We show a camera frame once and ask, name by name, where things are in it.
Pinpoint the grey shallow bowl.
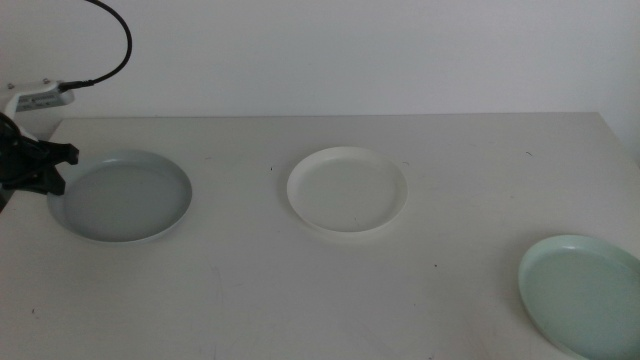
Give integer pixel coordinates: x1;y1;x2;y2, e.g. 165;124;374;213
47;149;194;245

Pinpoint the white shallow bowl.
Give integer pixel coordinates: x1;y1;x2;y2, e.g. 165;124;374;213
286;145;409;234

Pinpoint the pale green shallow bowl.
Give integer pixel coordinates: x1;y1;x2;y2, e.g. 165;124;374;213
517;234;640;360

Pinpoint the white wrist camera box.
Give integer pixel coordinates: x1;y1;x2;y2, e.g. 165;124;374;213
3;79;76;117

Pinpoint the black camera cable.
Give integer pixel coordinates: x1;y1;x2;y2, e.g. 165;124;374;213
58;0;134;93

